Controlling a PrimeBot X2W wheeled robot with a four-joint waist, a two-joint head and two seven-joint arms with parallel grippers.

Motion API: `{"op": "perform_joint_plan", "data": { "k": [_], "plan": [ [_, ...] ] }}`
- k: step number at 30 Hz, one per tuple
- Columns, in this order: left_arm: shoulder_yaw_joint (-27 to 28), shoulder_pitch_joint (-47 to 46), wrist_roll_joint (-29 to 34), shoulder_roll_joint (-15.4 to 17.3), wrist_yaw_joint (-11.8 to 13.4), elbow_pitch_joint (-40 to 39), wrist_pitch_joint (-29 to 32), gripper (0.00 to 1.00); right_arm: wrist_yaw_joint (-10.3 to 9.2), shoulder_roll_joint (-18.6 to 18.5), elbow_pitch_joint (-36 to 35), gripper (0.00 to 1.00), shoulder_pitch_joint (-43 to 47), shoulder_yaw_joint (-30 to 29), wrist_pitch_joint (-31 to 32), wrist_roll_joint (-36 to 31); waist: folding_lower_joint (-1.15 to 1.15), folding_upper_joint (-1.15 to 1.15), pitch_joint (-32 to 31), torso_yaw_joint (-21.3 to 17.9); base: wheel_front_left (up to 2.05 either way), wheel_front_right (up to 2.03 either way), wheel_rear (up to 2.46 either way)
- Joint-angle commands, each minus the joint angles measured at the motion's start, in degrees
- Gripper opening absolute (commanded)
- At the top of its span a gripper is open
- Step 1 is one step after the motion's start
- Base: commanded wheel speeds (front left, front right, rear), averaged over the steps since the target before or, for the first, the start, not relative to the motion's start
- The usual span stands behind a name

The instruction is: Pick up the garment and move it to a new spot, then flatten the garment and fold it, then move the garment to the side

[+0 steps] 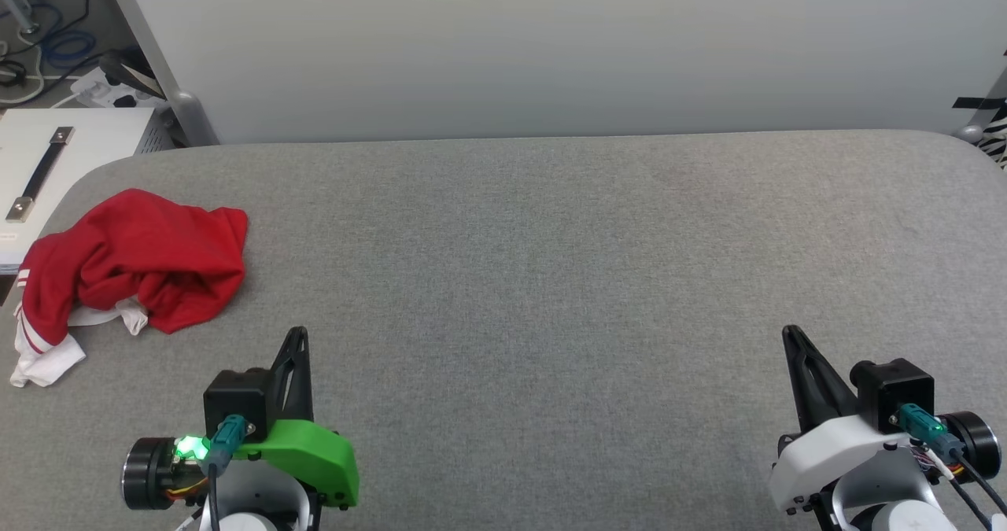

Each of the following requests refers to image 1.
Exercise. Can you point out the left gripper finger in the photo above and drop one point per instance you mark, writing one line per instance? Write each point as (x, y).
(293, 374)

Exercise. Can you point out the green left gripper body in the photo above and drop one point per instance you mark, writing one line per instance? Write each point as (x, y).
(311, 452)

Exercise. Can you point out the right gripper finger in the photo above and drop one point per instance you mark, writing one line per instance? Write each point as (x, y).
(818, 389)

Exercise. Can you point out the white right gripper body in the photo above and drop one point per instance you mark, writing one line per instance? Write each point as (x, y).
(834, 452)

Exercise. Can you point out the red and white t-shirt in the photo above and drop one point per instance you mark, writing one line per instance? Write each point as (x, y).
(157, 256)

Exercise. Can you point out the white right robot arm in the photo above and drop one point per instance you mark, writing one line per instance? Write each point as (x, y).
(975, 436)

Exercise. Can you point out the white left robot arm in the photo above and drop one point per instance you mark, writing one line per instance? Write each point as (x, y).
(145, 476)

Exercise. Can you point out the zebra patterned object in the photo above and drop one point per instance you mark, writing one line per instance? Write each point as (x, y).
(997, 141)

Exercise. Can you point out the white metal cabinet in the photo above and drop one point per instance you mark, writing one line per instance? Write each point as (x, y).
(86, 145)

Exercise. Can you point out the black tape strip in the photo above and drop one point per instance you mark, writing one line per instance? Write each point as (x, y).
(979, 103)

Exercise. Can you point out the white power strip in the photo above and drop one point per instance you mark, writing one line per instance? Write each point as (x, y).
(98, 86)

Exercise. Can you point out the black power adapter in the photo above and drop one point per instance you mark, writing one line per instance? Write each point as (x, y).
(126, 67)

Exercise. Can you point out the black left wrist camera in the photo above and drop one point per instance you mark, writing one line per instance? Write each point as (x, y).
(236, 393)

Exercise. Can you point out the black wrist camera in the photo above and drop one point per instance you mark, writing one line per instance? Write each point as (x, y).
(897, 389)
(236, 393)

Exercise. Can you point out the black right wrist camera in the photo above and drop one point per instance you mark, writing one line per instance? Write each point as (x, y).
(897, 389)

